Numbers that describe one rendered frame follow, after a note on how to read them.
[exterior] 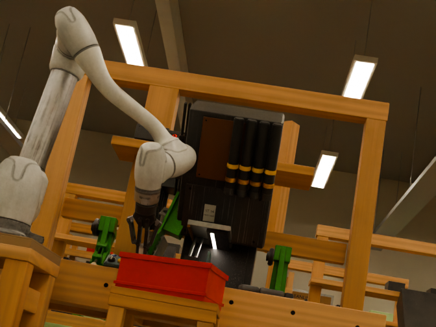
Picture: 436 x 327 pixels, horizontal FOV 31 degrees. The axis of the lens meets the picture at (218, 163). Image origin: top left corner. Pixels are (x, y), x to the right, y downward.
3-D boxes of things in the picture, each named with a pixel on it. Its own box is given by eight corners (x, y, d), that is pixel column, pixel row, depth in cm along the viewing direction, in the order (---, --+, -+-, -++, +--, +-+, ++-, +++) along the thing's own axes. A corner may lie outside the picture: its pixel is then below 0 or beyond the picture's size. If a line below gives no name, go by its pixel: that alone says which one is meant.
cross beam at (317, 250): (344, 263, 345) (346, 243, 348) (60, 215, 356) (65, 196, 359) (342, 265, 350) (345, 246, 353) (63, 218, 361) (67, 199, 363)
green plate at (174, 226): (172, 247, 303) (195, 199, 308) (153, 238, 304) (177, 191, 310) (175, 252, 314) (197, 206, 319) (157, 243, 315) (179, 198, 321)
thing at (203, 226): (229, 234, 286) (230, 226, 287) (186, 227, 287) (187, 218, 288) (231, 253, 323) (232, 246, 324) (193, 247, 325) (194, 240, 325)
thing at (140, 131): (166, 142, 348) (169, 128, 350) (133, 137, 349) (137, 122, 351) (167, 147, 355) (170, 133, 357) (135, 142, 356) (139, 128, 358)
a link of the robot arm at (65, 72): (-16, 214, 261) (-11, 224, 282) (30, 228, 263) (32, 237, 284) (59, 15, 282) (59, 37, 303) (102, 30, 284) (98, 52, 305)
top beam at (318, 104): (387, 121, 355) (389, 102, 357) (69, 72, 367) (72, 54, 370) (384, 127, 363) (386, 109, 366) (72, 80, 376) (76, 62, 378)
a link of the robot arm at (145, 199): (157, 193, 266) (156, 209, 268) (163, 184, 275) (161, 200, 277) (132, 188, 267) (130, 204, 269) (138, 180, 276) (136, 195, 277)
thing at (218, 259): (247, 303, 312) (260, 222, 322) (172, 290, 315) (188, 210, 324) (246, 309, 330) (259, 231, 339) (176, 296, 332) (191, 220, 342)
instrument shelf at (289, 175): (313, 176, 336) (314, 167, 337) (110, 143, 343) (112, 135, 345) (309, 191, 360) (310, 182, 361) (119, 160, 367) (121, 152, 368)
